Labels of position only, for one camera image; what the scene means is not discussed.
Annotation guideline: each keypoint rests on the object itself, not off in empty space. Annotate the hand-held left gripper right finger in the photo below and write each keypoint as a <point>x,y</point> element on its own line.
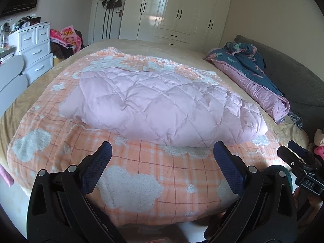
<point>226,162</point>

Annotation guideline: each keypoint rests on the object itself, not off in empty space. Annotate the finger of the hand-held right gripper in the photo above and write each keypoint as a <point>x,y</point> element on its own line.
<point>291,158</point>
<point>301,151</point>

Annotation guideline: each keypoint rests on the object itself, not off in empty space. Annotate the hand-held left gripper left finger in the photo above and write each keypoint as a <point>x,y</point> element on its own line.
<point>98,162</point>

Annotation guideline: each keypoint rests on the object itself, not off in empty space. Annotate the pink quilted jacket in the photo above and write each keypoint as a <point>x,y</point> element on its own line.
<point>164,106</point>

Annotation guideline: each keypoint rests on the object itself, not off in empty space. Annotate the dark clothes pile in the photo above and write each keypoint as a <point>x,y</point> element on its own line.
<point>63,52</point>

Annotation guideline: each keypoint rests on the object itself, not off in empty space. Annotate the pink plush toy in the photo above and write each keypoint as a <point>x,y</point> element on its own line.
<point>319,144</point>

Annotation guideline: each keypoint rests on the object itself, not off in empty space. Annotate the dark patterned cloth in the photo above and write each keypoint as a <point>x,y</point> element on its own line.
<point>296,119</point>

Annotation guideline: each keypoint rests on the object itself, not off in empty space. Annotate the orange plaid cloud blanket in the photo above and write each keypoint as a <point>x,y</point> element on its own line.
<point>151,155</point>

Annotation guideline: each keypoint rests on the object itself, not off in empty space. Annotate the grey upholstered headboard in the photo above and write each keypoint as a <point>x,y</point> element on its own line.
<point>298,81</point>

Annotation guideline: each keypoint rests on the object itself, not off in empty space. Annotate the blue floral pink quilt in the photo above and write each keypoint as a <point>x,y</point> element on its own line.
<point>253,81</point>

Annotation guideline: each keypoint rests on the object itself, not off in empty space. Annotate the pink cloth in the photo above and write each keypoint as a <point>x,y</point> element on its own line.
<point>6,176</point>

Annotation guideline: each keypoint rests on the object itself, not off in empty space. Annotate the light grey chair back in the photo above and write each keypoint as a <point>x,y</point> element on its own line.
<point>11,65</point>
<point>11,84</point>

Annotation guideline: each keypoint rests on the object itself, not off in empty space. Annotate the bed with beige sheet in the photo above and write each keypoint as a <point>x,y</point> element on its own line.
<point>151,48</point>

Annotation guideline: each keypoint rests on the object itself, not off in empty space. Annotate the white drawer cabinet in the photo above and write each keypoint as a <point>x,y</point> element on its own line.
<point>35,50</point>

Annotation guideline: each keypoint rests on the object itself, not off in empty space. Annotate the pink cartoon blanket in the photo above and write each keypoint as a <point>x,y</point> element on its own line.
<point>67,36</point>

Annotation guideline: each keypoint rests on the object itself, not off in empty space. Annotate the white door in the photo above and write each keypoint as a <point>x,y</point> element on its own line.
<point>98,22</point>

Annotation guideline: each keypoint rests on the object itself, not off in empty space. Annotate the cluttered desk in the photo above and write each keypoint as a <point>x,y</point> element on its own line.
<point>6,53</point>

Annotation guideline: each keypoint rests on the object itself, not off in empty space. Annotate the white wardrobe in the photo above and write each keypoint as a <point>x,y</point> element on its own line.
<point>192,10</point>

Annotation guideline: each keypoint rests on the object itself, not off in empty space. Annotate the small household clutter pile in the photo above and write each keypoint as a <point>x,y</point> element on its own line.
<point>25,22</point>

